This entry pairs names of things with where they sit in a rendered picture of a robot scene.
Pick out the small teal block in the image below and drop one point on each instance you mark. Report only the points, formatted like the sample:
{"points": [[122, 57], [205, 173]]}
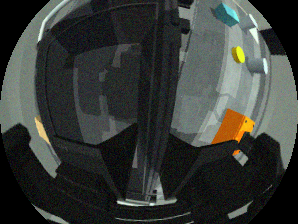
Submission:
{"points": [[226, 15]]}

